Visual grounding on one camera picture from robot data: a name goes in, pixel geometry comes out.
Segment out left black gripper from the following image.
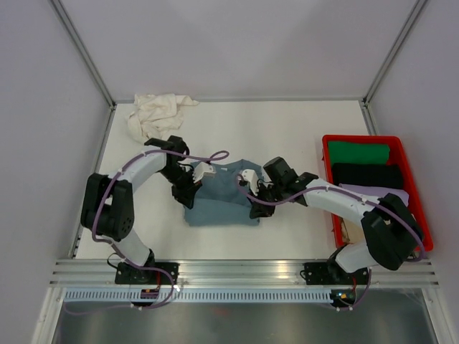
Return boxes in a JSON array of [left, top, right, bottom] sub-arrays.
[[158, 164, 202, 211]]

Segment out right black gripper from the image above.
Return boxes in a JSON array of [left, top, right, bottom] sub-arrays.
[[247, 181, 285, 219]]

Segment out right aluminium frame post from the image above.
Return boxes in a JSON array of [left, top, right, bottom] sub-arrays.
[[362, 0, 430, 107]]

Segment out left aluminium frame post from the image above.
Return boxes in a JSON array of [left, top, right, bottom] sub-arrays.
[[48, 0, 116, 109]]

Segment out aluminium front rail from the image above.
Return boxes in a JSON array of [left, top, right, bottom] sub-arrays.
[[49, 259, 440, 288]]

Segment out rolled beige t-shirt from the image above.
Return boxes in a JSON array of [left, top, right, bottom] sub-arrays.
[[339, 217, 364, 245]]

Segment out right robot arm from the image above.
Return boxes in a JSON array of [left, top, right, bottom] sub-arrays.
[[239, 157, 425, 283]]

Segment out red plastic bin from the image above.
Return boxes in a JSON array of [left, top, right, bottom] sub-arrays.
[[321, 134, 434, 253]]

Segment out rolled green t-shirt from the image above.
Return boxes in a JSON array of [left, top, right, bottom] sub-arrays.
[[328, 141, 390, 166]]

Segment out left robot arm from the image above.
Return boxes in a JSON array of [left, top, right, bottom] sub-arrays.
[[80, 136, 202, 284]]

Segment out cream white t-shirt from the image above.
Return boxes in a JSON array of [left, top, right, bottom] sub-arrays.
[[126, 93, 199, 143]]

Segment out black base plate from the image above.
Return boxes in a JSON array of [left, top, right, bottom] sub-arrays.
[[299, 262, 369, 286], [115, 262, 179, 285]]

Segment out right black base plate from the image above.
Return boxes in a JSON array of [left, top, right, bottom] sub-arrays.
[[299, 262, 369, 286]]

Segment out aluminium frame post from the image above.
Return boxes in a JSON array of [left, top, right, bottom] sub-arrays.
[[48, 0, 116, 109], [362, 0, 430, 107]]

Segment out light blue cable duct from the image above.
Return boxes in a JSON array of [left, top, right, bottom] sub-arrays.
[[64, 288, 332, 303]]

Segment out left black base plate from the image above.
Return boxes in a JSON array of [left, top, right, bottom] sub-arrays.
[[115, 262, 179, 285]]

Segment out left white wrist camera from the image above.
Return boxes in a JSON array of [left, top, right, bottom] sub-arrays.
[[192, 162, 216, 183]]

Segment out rolled lavender t-shirt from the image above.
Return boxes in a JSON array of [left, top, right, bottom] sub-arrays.
[[339, 183, 410, 206]]

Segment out rolled black t-shirt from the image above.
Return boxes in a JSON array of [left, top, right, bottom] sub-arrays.
[[331, 163, 404, 189]]

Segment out blue-grey t-shirt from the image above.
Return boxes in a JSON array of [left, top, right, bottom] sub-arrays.
[[184, 160, 262, 226]]

